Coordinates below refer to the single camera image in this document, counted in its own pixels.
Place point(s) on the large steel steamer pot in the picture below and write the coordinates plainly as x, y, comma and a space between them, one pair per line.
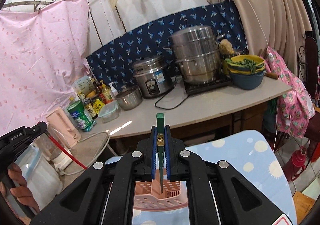
196, 51

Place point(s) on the red chopstick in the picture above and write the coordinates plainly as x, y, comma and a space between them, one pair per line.
64, 151

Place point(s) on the white plastic tub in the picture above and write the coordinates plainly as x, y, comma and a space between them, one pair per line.
41, 177

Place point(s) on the silver rice cooker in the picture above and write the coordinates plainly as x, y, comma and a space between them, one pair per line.
152, 76

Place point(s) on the red thermos bottle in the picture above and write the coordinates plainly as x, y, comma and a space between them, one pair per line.
296, 164

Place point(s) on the white blender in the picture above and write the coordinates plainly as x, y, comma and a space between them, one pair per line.
51, 152

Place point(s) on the green tin can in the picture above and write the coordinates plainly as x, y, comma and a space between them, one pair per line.
81, 116

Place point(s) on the clear food container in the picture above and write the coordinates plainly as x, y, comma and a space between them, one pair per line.
109, 112

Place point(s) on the green chopstick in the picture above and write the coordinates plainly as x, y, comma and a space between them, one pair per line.
160, 146

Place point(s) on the black induction cooktop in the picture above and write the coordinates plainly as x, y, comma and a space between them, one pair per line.
221, 81

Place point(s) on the navy floral backsplash cloth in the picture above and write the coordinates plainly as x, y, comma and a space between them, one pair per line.
113, 62

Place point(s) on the blue planet-print tablecloth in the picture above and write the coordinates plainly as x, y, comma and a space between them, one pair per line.
249, 153

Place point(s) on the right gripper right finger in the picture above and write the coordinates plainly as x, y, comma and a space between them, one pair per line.
167, 150

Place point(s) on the pink floral curtain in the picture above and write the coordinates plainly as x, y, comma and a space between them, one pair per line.
42, 54

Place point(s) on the small lidded steel pot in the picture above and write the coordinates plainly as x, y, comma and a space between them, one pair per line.
129, 97

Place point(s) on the pink perforated utensil basket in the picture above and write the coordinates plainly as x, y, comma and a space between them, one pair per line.
148, 196

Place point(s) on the pink pineapple apron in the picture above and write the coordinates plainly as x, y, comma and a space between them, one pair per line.
295, 108

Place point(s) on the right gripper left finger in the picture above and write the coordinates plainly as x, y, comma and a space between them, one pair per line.
153, 151

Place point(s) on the person's left hand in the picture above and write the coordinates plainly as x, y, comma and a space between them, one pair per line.
22, 193

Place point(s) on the pink electric kettle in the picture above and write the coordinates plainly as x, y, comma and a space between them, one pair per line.
63, 126

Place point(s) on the yellow sauce bottle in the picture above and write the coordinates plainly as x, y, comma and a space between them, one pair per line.
106, 91

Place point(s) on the blue basin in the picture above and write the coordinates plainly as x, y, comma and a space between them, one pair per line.
247, 82

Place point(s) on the beige curtain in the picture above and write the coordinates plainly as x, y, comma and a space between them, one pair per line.
279, 24

